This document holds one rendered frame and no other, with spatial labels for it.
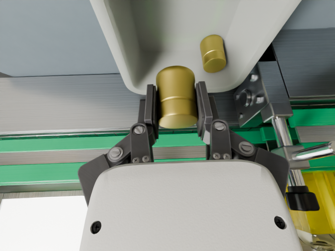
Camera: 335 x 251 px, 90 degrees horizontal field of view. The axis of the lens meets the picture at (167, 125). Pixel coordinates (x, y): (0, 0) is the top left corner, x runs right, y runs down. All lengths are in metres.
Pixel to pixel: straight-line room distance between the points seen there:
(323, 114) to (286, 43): 0.12
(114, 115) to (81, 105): 0.07
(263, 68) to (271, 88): 0.03
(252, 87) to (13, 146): 0.44
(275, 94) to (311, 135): 0.07
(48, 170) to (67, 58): 0.21
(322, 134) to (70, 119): 0.40
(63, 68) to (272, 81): 0.37
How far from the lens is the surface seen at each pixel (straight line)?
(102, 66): 0.38
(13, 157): 0.43
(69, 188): 0.57
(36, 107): 0.41
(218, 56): 0.27
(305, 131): 0.29
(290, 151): 0.24
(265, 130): 0.35
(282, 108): 0.25
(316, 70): 0.33
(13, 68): 0.46
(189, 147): 0.32
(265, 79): 0.28
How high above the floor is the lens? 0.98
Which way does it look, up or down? 20 degrees down
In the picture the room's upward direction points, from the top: 178 degrees clockwise
